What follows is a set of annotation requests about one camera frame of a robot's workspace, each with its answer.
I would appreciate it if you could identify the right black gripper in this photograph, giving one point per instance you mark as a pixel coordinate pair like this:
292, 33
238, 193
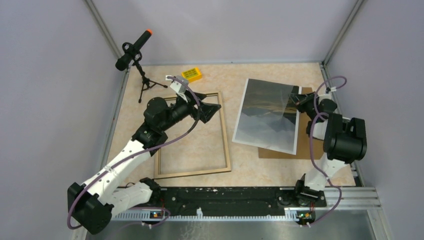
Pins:
302, 99

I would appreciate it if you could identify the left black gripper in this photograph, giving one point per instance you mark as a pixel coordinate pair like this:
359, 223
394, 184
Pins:
207, 110

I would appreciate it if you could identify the landscape photo print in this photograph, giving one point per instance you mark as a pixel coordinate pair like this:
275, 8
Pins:
267, 116

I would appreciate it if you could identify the wooden picture frame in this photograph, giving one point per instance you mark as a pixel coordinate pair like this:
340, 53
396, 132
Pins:
204, 151

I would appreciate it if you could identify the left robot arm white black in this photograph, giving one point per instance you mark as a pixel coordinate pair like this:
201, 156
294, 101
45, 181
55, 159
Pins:
93, 203

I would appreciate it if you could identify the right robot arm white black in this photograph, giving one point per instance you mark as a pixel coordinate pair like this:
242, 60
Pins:
344, 141

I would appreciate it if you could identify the yellow green toy block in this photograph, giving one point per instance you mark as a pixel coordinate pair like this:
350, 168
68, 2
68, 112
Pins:
192, 75

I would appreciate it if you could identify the brown cardboard backing board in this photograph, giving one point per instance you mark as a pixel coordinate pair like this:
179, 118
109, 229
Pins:
303, 141

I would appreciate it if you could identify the small black tripod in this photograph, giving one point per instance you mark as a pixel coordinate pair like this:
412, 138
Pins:
146, 83

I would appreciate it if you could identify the black microphone orange tip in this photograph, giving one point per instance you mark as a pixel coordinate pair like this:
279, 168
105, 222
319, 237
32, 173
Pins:
131, 50

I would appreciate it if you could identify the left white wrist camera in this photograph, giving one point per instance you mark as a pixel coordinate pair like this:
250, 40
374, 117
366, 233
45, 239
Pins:
179, 86

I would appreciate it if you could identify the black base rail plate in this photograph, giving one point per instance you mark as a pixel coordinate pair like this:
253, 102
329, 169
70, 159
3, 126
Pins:
231, 201

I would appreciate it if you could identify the aluminium frame rail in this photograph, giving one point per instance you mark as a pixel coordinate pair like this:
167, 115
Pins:
348, 199

